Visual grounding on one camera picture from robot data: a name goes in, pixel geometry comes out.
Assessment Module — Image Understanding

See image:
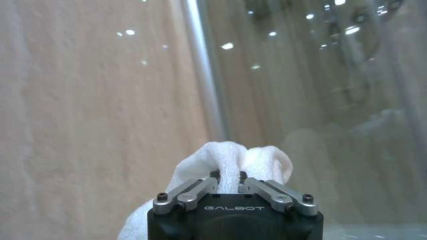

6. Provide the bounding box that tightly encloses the silver shower door frame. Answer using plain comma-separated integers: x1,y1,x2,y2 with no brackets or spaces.
179,0,229,144

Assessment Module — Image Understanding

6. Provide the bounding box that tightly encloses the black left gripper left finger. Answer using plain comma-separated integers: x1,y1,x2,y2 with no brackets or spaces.
153,169,222,214

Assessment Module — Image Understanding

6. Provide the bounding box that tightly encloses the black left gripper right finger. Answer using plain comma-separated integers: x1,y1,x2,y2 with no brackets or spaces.
238,171,321,216

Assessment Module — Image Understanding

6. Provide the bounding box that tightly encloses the white terry towel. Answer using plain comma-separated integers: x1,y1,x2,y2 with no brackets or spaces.
117,140,295,240

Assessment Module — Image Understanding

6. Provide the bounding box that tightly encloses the glass shower door panel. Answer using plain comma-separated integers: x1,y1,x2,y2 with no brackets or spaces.
198,0,427,240

